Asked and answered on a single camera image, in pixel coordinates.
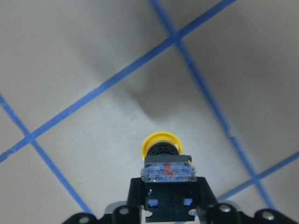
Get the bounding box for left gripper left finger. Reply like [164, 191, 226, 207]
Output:
[112, 178, 145, 224]

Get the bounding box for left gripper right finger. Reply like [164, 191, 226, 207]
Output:
[196, 177, 241, 224]

